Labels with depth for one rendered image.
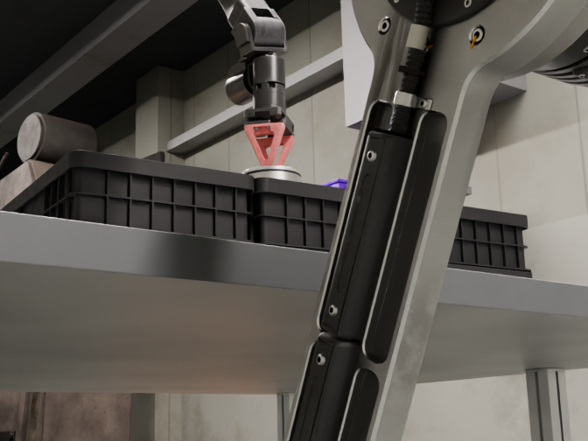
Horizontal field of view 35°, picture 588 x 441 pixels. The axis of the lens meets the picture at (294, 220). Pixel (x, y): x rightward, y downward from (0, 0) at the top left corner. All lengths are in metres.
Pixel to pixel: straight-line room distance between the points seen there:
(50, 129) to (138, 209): 4.06
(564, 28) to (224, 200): 0.88
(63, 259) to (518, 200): 3.09
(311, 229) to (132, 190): 0.31
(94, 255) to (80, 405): 4.25
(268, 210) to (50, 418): 3.56
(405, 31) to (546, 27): 0.12
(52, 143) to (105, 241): 4.63
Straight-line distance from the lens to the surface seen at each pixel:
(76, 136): 5.47
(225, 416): 5.22
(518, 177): 3.75
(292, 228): 1.47
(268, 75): 1.60
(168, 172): 1.38
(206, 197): 1.41
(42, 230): 0.75
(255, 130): 1.56
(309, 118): 4.85
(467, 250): 1.69
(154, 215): 1.36
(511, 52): 0.62
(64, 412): 4.95
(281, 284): 0.85
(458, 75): 0.64
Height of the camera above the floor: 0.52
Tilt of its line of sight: 13 degrees up
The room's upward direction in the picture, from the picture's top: 1 degrees counter-clockwise
